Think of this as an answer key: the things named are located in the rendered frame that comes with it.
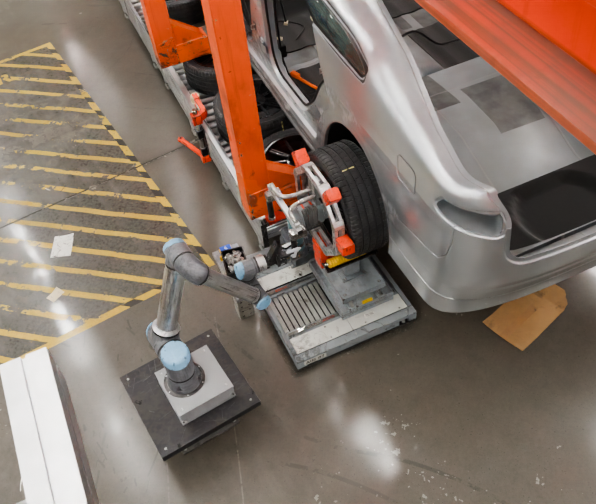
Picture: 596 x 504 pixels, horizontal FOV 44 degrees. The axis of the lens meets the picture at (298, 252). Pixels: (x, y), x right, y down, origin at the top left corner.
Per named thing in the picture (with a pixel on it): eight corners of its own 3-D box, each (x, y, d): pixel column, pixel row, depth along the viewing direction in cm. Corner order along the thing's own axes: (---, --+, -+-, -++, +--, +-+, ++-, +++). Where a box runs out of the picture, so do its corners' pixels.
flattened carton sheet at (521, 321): (575, 300, 463) (575, 296, 461) (522, 352, 441) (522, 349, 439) (535, 275, 479) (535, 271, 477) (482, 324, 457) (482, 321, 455)
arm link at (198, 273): (194, 265, 345) (277, 299, 398) (183, 249, 353) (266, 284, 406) (179, 283, 348) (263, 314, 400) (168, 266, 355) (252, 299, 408)
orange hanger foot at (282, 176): (347, 184, 477) (345, 143, 452) (274, 212, 466) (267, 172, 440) (336, 169, 488) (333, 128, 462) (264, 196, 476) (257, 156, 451)
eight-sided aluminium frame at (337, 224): (347, 270, 421) (344, 203, 381) (337, 274, 420) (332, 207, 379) (308, 211, 455) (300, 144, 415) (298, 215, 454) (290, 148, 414)
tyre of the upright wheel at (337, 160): (404, 243, 393) (361, 128, 389) (365, 259, 388) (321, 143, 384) (366, 247, 458) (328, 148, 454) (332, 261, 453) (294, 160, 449)
